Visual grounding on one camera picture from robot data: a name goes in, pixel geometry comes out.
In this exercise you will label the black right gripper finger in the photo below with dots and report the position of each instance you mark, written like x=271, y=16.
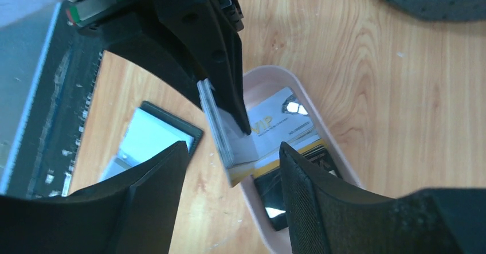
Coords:
x=208, y=29
x=132, y=212
x=326, y=214
x=149, y=37

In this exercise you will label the black leather card holder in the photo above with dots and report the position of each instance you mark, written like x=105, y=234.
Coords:
x=150, y=131

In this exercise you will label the aluminium frame rail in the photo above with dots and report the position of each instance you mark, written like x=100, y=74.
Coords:
x=26, y=31

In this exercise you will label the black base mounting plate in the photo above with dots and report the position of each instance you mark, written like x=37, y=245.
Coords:
x=43, y=153

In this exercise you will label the pink oval plastic tray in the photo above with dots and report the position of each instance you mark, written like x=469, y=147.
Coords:
x=259, y=84

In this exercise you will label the black VIP credit card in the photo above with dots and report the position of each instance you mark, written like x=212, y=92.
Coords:
x=274, y=187

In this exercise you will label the white silver VIP card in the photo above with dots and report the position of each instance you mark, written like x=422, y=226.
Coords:
x=279, y=118

